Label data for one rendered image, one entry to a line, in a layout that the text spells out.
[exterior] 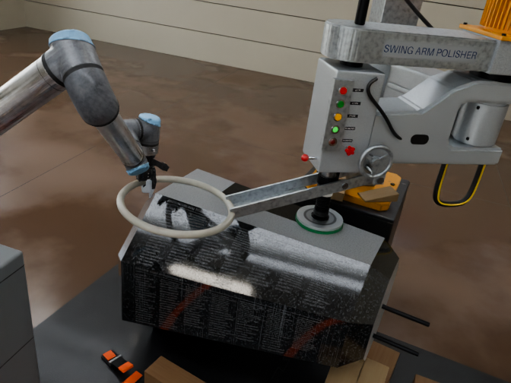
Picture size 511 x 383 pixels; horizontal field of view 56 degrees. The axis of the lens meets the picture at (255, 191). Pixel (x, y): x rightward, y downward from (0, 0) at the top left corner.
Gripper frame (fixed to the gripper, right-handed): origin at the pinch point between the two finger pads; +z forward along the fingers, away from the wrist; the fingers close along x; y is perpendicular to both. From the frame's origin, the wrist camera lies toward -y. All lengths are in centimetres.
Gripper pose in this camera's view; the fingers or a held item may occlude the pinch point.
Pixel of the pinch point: (147, 191)
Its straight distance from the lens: 220.9
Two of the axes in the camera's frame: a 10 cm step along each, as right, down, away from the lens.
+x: 6.6, 4.5, -6.0
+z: -1.8, 8.7, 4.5
